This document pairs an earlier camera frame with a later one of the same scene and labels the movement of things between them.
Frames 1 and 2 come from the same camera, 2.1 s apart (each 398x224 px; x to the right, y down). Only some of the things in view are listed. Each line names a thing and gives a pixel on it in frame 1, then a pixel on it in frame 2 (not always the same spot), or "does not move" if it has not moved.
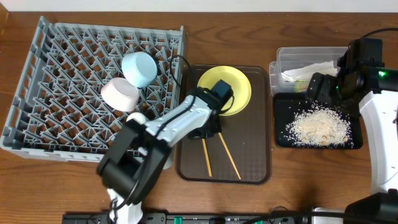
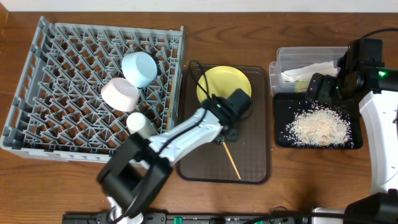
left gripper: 217,128 to 234,137
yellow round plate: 239,83 does not move
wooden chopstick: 207,157 to 170,107
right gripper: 322,93 does not move
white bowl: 120,94 does not move
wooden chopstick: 229,156 does not move
